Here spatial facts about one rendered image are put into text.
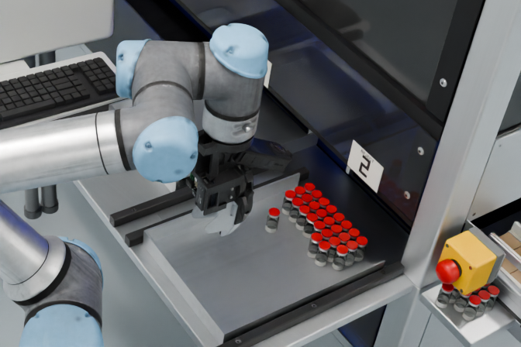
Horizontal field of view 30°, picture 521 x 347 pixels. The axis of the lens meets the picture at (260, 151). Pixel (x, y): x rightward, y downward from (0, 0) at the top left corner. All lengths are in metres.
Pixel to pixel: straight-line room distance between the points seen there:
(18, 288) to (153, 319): 1.30
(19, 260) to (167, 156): 0.41
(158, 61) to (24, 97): 0.94
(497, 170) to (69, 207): 1.70
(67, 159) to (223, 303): 0.59
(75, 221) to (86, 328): 1.60
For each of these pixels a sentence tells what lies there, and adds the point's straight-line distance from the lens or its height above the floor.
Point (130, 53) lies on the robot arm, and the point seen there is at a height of 1.43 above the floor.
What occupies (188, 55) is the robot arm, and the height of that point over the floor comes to 1.43.
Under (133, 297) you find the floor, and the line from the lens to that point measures 2.82.
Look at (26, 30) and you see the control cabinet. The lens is 2.24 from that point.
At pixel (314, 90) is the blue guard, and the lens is 1.81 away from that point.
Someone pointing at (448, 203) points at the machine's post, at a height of 1.09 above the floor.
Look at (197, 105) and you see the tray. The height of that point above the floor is 0.88.
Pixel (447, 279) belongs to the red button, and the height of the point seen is 1.00.
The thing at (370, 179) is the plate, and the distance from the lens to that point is 1.75.
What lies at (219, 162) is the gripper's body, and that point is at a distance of 1.35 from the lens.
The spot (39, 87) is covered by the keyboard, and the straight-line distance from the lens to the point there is 2.16.
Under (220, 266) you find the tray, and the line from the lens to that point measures 1.71.
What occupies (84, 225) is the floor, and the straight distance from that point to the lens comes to 3.01.
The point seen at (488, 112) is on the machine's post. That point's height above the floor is 1.28.
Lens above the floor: 2.14
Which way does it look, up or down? 40 degrees down
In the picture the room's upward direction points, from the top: 10 degrees clockwise
